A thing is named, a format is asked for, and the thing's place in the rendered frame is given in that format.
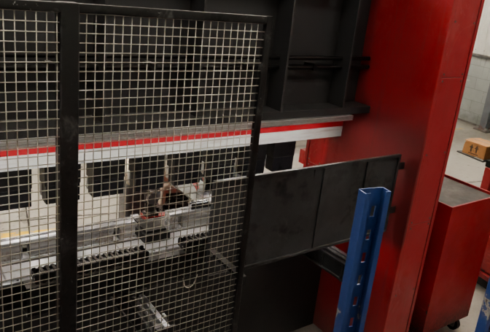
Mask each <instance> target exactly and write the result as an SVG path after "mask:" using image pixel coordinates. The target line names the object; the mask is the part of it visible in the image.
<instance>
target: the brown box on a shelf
mask: <svg viewBox="0 0 490 332"><path fill-rule="evenodd" d="M465 140H466V142H465V143H464V147H463V150H457V152H458V153H461V154H463V155H466V156H468V157H471V158H473V159H476V160H477V161H480V162H482V163H484V162H486V160H490V141H487V140H485V139H481V138H471V139H465Z"/></svg>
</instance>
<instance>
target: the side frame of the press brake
mask: <svg viewBox="0 0 490 332"><path fill-rule="evenodd" d="M484 2H485V0H371V4H370V12H369V17H368V22H367V30H366V35H365V42H364V47H363V51H362V56H370V60H369V61H361V64H360V65H369V66H370V68H369V69H359V77H358V82H357V90H356V94H355V99H354V101H356V102H359V103H361V104H366V105H368V106H370V112H369V113H360V114H350V115H353V116H354V117H353V120H348V121H344V122H343V128H342V133H341V136H334V137H327V138H320V139H307V142H306V152H305V158H304V163H303V167H308V166H318V165H323V164H328V163H337V162H343V161H352V160H358V159H363V158H372V157H378V156H383V155H393V154H398V153H399V154H401V159H400V163H402V162H405V165H404V169H400V170H398V173H397V180H396V184H395V188H394V195H393V199H392V205H391V206H396V208H395V212H394V213H391V214H389V220H388V224H387V227H386V231H385V232H383V236H382V240H381V247H380V251H379V255H378V262H377V266H376V272H375V276H374V280H373V287H372V291H371V295H370V302H369V306H368V310H367V317H366V321H365V327H364V331H363V332H408V331H409V327H410V324H411V318H412V314H413V308H414V305H415V302H416V296H417V293H418V289H419V283H420V279H421V274H422V270H423V267H424V261H425V258H426V254H427V248H428V245H429V239H430V236H431V232H432V227H433V223H434V219H435V213H436V210H437V207H438V201H439V198H440V192H441V188H442V184H443V179H444V175H445V172H446V166H447V163H448V157H449V153H450V149H451V144H452V140H453V137H454V131H455V128H456V122H457V118H458V115H459V109H460V106H461V102H462V97H463V93H464V87H465V83H466V80H467V74H468V71H469V68H470V62H471V58H472V54H473V49H474V45H475V40H476V36H477V33H478V27H479V23H480V20H481V14H482V11H483V5H484ZM341 285H342V282H341V281H339V280H338V279H336V278H335V277H334V276H332V275H331V274H329V273H328V272H326V271H325V270H324V269H322V270H321V275H320V280H319V288H318V293H317V297H316V306H315V311H314V319H313V324H314V325H316V326H317V327H318V328H319V329H321V330H322V331H323V332H333V329H334V324H335V317H336V312H337V308H338V301H339V296H340V292H341Z"/></svg>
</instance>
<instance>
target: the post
mask: <svg viewBox="0 0 490 332"><path fill-rule="evenodd" d="M58 22H60V23H58V32H60V33H58V42H60V43H58V52H60V53H58V61H59V62H60V63H58V81H60V82H58V90H59V92H58V100H60V101H58V109H60V110H58V118H60V120H58V136H59V137H58V145H60V147H58V154H60V155H58V163H60V164H58V171H59V172H58V180H60V181H58V188H60V190H58V197H60V198H58V205H60V206H58V213H60V214H59V215H58V221H60V222H59V223H58V229H60V230H59V231H58V237H60V238H59V239H58V245H60V246H59V247H58V253H60V254H58V261H60V262H58V268H59V269H58V276H59V278H58V284H59V283H60V284H59V285H58V291H60V292H58V298H59V299H58V305H59V307H58V313H60V314H58V320H60V321H58V327H60V328H59V329H58V332H77V228H78V155H79V5H72V4H62V5H61V12H58ZM59 127H60V128H59Z"/></svg>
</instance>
